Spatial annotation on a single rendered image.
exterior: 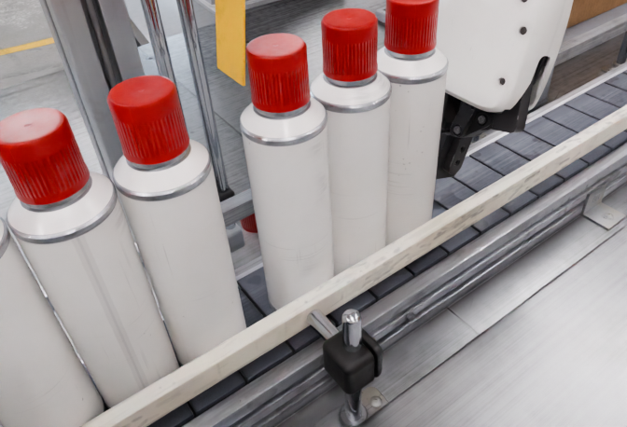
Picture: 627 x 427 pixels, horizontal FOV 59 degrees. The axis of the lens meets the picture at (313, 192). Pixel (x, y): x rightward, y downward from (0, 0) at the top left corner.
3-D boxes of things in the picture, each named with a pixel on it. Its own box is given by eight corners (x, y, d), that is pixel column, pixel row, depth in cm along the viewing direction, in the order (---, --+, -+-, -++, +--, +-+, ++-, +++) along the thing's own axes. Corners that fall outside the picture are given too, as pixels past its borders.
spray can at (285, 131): (293, 334, 40) (259, 75, 27) (255, 291, 43) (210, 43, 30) (349, 298, 42) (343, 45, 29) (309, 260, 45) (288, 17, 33)
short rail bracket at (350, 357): (350, 447, 38) (347, 343, 31) (325, 415, 40) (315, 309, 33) (385, 420, 40) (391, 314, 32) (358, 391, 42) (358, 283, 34)
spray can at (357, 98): (347, 297, 42) (341, 44, 29) (308, 259, 46) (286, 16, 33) (398, 266, 44) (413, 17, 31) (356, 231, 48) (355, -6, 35)
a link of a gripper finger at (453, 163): (452, 99, 42) (424, 176, 45) (485, 116, 40) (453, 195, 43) (477, 98, 44) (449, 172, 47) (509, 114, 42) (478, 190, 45)
